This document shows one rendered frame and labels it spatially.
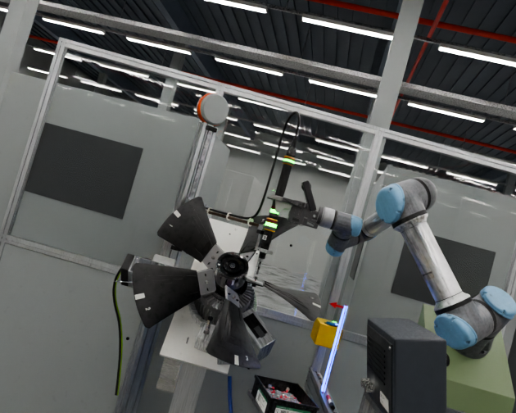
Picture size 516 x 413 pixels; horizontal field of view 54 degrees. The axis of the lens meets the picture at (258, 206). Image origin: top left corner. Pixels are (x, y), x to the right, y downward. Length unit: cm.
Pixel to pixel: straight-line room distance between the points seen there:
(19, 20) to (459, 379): 710
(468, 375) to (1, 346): 218
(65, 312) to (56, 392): 40
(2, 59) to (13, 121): 340
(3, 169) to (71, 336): 197
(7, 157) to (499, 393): 372
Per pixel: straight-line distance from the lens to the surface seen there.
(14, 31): 785
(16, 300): 289
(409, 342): 114
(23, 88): 449
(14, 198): 288
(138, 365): 259
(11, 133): 445
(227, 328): 175
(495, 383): 186
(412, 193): 166
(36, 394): 294
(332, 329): 217
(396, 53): 653
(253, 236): 204
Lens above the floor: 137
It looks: 3 degrees up
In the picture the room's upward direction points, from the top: 16 degrees clockwise
